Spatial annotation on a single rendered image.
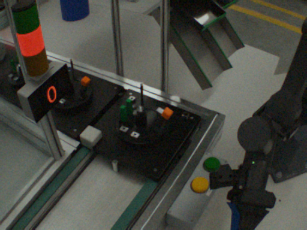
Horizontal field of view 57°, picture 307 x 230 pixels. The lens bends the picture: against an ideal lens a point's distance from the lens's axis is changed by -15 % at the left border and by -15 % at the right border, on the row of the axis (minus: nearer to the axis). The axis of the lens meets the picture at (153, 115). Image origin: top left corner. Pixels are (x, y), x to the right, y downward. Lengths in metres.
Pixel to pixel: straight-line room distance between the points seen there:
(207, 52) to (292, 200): 0.54
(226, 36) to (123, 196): 0.67
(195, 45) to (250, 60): 0.42
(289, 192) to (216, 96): 0.46
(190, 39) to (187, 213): 0.53
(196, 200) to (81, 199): 0.29
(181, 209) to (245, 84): 0.64
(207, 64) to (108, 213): 0.54
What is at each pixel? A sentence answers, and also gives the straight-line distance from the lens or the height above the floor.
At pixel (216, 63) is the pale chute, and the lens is 1.04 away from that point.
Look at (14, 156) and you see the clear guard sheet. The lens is 0.74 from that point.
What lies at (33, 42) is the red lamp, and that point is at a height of 1.34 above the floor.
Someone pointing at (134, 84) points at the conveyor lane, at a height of 0.96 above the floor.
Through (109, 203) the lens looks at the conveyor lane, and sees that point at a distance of 0.81.
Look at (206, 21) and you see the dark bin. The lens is 0.90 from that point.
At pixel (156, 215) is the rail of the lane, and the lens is 0.74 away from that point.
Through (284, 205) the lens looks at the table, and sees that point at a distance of 0.93.
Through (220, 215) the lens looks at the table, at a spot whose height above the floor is 0.86.
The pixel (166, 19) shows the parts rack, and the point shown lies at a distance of 0.88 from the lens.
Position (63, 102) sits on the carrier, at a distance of 0.94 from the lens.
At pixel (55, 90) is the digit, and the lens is 0.67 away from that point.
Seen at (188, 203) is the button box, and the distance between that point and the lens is 0.76.
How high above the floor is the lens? 1.62
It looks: 45 degrees down
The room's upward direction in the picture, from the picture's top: 1 degrees counter-clockwise
